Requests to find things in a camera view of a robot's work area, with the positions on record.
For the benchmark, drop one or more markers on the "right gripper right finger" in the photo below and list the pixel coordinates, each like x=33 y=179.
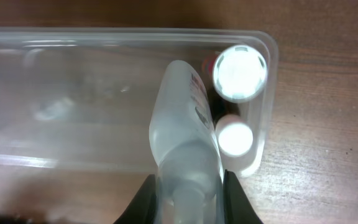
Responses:
x=237 y=207

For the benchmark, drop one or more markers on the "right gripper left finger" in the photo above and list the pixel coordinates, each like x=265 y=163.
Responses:
x=142 y=208

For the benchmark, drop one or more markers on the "white spray bottle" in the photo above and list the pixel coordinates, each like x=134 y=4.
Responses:
x=184 y=146

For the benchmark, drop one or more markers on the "dark bottle white cap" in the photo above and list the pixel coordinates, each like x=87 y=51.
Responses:
x=233 y=134

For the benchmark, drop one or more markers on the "orange tube white cap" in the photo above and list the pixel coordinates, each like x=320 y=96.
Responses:
x=237 y=74

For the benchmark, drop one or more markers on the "clear plastic container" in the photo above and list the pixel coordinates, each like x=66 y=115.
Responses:
x=82 y=98

